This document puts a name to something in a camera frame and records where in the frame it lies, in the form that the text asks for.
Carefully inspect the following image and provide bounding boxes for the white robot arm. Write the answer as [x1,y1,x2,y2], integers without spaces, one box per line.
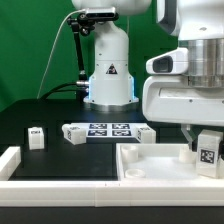
[71,0,224,126]

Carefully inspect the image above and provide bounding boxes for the white camera cable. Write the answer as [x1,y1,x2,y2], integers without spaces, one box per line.
[36,8,88,100]

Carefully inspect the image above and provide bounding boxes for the black base cables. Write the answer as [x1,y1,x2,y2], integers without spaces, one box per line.
[39,79,90,100]

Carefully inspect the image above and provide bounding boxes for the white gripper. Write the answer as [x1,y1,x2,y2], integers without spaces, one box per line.
[142,76,224,150]

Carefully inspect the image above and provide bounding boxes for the white U-shaped fence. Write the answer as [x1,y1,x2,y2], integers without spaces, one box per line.
[0,147,224,207]

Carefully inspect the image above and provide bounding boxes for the grey camera on mount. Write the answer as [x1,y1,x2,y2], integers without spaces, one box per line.
[85,7,119,21]

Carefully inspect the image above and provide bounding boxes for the white square table top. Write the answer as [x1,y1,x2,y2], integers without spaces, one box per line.
[116,143,224,180]

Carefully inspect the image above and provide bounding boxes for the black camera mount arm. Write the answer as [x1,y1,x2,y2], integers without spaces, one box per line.
[67,13,95,100]

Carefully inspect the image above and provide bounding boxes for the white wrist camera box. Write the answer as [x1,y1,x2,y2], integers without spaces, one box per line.
[146,47,189,75]

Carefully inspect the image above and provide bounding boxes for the AprilTag marker sheet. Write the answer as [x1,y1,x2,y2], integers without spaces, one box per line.
[72,123,141,138]

